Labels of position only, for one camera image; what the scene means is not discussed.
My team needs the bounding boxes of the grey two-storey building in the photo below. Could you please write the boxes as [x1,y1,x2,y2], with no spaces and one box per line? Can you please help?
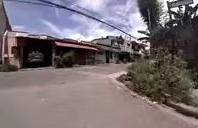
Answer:
[90,35,145,65]

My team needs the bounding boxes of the grey concrete road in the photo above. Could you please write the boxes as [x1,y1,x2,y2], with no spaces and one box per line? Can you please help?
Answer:
[0,63,198,128]

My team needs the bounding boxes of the concrete kerb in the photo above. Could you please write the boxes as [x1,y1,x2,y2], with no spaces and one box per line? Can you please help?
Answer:
[107,70,198,125]

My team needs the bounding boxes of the large green bush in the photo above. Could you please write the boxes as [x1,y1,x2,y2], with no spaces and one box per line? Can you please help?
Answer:
[126,49,196,104]

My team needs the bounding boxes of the building with red awning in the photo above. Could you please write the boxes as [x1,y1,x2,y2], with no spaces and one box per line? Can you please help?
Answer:
[1,30,100,69]

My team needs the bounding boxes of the parked car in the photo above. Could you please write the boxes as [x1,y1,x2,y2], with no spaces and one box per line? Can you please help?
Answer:
[26,50,46,66]

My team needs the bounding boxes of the tree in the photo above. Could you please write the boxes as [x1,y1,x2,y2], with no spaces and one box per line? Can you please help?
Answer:
[136,0,165,51]

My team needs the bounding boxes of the dark building with fence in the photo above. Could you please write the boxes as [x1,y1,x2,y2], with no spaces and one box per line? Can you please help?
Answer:
[151,0,198,73]

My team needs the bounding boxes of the low green bush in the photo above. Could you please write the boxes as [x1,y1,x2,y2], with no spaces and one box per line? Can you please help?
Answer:
[0,62,20,74]

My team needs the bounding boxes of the overhead wires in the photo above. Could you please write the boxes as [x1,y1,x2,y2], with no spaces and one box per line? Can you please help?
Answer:
[6,0,140,41]

